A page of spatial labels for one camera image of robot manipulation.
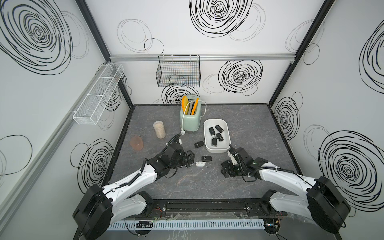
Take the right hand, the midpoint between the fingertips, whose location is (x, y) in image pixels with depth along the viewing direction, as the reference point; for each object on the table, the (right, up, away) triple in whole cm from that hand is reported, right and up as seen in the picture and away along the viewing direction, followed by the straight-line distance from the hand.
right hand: (227, 171), depth 84 cm
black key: (-7, +22, +18) cm, 29 cm away
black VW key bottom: (-2, +18, +15) cm, 23 cm away
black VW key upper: (-16, +14, +12) cm, 24 cm away
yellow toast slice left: (-25, +41, +8) cm, 48 cm away
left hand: (-22, +9, -3) cm, 24 cm away
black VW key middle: (-12, +6, +7) cm, 14 cm away
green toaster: (-22, +34, +9) cm, 41 cm away
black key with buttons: (-2, +23, +20) cm, 31 cm away
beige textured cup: (-41, +22, +12) cm, 48 cm away
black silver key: (-6, +15, +13) cm, 20 cm away
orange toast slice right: (-19, +38, +12) cm, 44 cm away
